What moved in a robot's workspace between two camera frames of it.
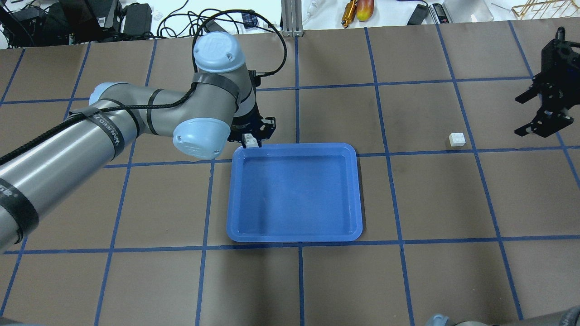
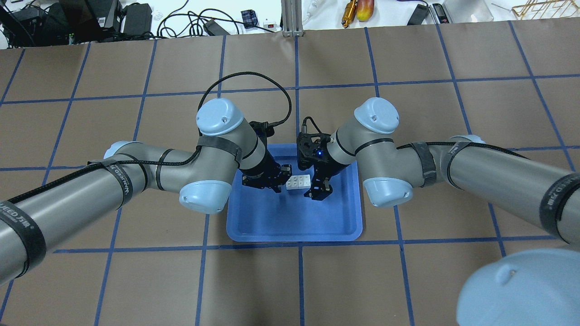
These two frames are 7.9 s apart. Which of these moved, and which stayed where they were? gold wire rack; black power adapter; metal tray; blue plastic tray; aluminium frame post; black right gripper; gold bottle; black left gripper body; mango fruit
Moved: black right gripper; black left gripper body
Stayed: mango fruit; gold wire rack; gold bottle; black power adapter; metal tray; aluminium frame post; blue plastic tray
